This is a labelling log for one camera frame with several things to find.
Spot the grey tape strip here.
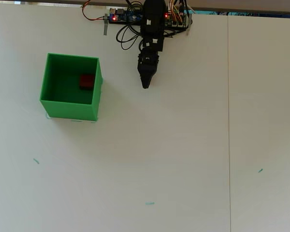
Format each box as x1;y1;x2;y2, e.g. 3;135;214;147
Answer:
102;14;110;36

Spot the thin red wire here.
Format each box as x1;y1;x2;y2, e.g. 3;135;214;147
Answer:
80;0;106;21

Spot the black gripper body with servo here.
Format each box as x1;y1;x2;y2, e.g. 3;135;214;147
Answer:
137;35;165;71

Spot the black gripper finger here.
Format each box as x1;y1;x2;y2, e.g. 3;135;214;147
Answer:
138;69;148;89
147;69;159;89

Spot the black electronics base board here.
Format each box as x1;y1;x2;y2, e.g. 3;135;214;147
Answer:
108;7;144;25

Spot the red block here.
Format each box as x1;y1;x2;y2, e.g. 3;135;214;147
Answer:
79;74;95;91

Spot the green open bin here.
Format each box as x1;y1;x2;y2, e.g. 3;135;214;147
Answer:
39;53;104;121

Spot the circuit board with jumper sockets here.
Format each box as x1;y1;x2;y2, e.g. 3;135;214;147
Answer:
164;11;193;29

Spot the black looped servo cable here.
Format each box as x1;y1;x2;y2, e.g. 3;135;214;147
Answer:
115;23;143;51

